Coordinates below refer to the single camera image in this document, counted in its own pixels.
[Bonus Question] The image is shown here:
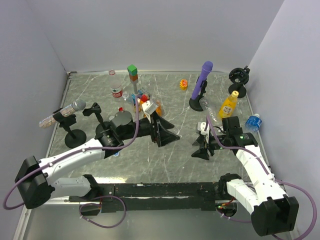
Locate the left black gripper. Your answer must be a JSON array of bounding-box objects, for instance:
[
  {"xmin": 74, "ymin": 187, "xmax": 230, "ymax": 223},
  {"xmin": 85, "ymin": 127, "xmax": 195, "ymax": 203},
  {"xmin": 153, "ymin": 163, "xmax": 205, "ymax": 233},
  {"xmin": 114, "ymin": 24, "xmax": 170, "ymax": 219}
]
[{"xmin": 120, "ymin": 110, "xmax": 180, "ymax": 147}]

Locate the clear plastic bottle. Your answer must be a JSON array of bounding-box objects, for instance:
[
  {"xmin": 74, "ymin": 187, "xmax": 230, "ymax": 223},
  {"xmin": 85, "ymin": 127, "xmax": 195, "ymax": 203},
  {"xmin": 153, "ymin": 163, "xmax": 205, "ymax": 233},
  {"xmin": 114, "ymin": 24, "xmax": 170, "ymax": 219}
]
[{"xmin": 199, "ymin": 97, "xmax": 218, "ymax": 123}]

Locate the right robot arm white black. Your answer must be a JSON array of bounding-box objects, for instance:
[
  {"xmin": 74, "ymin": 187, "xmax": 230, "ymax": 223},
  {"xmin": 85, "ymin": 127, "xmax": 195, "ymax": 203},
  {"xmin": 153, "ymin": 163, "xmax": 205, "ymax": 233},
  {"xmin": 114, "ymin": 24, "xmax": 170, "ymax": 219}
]
[{"xmin": 192, "ymin": 116, "xmax": 299, "ymax": 237}]

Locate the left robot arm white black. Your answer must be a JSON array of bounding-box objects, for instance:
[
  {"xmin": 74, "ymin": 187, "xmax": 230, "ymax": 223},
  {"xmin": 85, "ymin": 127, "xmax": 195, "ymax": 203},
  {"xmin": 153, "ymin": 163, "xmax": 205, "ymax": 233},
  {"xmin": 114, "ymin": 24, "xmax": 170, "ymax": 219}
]
[{"xmin": 14, "ymin": 110, "xmax": 180, "ymax": 209}]

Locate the short orange bottle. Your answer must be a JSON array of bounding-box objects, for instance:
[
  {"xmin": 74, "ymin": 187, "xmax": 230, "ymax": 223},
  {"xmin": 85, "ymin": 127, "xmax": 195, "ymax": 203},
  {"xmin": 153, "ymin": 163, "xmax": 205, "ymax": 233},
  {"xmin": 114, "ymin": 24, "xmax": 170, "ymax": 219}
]
[{"xmin": 155, "ymin": 100, "xmax": 162, "ymax": 117}]

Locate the tall orange bottle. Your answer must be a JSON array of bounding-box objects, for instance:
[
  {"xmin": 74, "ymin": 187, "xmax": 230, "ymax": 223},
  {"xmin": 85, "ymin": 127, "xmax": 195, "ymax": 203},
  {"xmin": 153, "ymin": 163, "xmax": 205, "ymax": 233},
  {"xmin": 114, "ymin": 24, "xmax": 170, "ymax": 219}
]
[{"xmin": 139, "ymin": 94, "xmax": 150, "ymax": 105}]

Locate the yellow juice bottle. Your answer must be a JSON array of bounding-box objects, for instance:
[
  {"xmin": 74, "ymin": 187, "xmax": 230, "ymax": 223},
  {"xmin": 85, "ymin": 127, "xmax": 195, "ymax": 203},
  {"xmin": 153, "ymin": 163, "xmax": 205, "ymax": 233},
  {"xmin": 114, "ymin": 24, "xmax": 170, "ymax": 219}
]
[{"xmin": 218, "ymin": 90, "xmax": 239, "ymax": 119}]

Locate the small clear bottle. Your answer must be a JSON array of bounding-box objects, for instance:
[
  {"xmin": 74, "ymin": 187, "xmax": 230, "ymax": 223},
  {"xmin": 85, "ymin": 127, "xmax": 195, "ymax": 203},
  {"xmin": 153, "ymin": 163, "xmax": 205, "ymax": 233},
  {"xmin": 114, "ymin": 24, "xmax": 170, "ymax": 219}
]
[{"xmin": 122, "ymin": 91, "xmax": 134, "ymax": 106}]

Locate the blue label water bottle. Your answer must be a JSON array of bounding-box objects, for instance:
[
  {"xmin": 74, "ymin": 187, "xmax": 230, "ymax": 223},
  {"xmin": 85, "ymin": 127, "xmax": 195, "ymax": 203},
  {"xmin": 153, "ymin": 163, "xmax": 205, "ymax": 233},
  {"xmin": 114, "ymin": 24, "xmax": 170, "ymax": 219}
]
[{"xmin": 245, "ymin": 113, "xmax": 262, "ymax": 132}]

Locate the red label water bottle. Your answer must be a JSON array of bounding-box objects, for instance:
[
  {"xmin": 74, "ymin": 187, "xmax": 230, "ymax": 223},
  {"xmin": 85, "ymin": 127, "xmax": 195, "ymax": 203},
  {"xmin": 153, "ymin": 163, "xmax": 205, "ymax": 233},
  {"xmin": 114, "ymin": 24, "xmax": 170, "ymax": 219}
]
[{"xmin": 108, "ymin": 69, "xmax": 123, "ymax": 98}]

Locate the black microphone stand centre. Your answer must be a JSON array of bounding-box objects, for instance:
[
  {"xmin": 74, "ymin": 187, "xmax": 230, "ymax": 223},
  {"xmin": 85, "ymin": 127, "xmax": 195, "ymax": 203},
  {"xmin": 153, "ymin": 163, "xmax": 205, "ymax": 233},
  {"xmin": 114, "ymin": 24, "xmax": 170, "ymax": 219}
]
[{"xmin": 189, "ymin": 79, "xmax": 208, "ymax": 112}]

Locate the yellow orange toy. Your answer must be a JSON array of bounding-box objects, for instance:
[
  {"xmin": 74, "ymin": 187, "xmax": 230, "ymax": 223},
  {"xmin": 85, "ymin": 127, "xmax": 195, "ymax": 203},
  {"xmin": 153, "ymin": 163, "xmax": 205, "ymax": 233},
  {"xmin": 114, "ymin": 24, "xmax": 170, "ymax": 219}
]
[{"xmin": 179, "ymin": 79, "xmax": 188, "ymax": 91}]

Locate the colourful block tower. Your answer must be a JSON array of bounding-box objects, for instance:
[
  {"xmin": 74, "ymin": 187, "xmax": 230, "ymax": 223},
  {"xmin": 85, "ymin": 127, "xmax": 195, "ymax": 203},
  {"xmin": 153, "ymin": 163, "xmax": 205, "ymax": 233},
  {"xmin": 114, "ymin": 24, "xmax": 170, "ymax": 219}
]
[{"xmin": 127, "ymin": 64, "xmax": 150, "ymax": 98}]

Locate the empty black microphone stand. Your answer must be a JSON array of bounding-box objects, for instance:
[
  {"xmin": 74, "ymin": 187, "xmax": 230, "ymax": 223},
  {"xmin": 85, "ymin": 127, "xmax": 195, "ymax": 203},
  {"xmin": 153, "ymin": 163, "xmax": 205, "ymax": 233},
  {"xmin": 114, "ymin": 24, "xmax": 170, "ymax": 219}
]
[{"xmin": 82, "ymin": 102, "xmax": 111, "ymax": 135}]

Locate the purple microphone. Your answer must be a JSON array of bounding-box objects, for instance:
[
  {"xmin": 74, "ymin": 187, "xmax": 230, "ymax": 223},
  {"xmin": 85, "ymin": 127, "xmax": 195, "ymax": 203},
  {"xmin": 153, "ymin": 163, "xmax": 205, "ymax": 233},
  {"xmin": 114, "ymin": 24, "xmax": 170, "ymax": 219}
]
[{"xmin": 191, "ymin": 61, "xmax": 214, "ymax": 100}]

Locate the silver glitter microphone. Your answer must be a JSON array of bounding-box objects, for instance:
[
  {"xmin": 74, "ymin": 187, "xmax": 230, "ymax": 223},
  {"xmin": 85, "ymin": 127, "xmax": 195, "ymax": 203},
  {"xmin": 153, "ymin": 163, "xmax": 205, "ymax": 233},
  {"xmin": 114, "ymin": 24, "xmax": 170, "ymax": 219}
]
[{"xmin": 38, "ymin": 98, "xmax": 86, "ymax": 129}]

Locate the black stand holding microphone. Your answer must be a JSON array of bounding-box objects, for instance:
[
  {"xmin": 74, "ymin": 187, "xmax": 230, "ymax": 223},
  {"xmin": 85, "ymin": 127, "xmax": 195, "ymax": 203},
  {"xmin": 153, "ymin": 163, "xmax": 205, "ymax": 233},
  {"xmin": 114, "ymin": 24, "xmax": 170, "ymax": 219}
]
[{"xmin": 52, "ymin": 108, "xmax": 87, "ymax": 149}]

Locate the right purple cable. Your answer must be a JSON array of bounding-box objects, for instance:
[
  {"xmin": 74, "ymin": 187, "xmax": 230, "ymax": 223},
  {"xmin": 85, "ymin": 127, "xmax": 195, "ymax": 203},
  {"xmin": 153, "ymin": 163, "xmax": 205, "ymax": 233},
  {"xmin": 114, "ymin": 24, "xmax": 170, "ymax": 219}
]
[{"xmin": 205, "ymin": 115, "xmax": 318, "ymax": 240}]

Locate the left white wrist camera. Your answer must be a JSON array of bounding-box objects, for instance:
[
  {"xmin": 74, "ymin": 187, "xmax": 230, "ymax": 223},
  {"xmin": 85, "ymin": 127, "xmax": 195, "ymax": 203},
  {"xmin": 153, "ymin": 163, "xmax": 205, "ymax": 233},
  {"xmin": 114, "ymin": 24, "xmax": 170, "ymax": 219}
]
[{"xmin": 140, "ymin": 99, "xmax": 158, "ymax": 118}]

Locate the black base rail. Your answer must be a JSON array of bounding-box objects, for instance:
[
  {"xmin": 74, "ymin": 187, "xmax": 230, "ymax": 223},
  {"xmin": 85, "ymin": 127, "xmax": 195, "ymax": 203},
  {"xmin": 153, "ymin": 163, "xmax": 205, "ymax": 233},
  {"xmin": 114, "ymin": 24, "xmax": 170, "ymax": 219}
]
[{"xmin": 68, "ymin": 182, "xmax": 232, "ymax": 213}]

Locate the black ring stand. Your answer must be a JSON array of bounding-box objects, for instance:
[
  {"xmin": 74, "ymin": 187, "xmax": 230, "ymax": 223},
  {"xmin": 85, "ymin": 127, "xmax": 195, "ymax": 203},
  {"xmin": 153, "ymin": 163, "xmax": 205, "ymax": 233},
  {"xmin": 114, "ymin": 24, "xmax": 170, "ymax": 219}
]
[{"xmin": 228, "ymin": 65, "xmax": 250, "ymax": 99}]

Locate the purple cable loop below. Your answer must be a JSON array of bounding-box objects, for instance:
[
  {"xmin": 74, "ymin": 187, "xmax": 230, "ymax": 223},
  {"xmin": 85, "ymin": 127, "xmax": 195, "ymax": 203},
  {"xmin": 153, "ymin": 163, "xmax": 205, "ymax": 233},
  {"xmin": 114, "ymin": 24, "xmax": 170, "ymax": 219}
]
[{"xmin": 78, "ymin": 194, "xmax": 131, "ymax": 230}]

